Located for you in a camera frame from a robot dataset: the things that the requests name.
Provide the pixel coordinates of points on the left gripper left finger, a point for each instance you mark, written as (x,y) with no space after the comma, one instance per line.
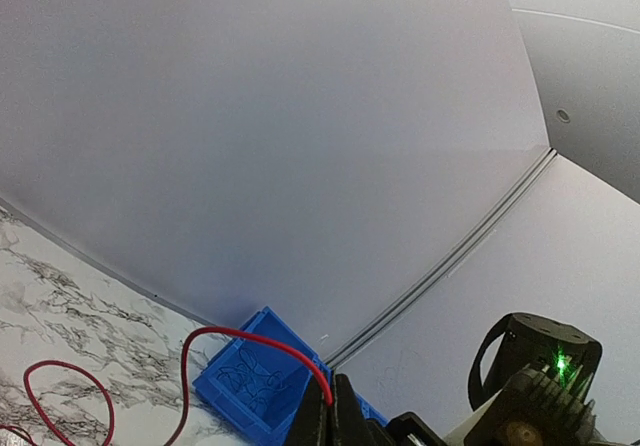
(310,426)

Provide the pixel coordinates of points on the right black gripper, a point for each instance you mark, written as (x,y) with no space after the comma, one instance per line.
(529,385)

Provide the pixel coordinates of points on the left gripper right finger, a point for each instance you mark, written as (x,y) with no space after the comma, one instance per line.
(347,424)

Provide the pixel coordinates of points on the blue three-compartment bin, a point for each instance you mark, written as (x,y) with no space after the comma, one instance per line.
(255,388)

